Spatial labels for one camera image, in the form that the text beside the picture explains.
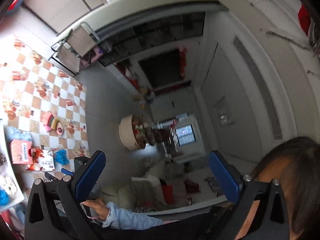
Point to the white open storage box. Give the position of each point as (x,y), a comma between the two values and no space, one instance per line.
(7,170)

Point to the folding chair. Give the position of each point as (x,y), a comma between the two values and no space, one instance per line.
(70,50)

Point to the white printed snack bag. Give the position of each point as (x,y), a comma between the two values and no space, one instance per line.
(43,160)

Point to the person's head dark hair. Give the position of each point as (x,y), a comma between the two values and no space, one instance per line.
(295,163)

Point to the pink striped knit hat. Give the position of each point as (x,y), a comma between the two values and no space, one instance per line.
(52,122)

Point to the cream polka dot scrunchie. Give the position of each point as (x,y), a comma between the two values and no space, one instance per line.
(8,185)

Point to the red patterned tissue box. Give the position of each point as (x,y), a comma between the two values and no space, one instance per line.
(20,152)

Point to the light blue sleeve forearm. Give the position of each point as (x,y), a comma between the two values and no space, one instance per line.
(123,219)

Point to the person's right hand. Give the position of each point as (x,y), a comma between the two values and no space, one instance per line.
(99,206)

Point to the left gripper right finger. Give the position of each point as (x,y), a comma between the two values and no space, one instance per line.
(228,177)

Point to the round beige ottoman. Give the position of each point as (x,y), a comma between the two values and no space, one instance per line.
(131,132)

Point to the checkered printed tablecloth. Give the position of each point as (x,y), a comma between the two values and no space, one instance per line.
(30,86)

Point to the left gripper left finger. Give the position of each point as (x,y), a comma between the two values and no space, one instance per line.
(86,176)

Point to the light blue fluffy cloth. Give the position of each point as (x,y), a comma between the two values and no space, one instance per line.
(13,133)

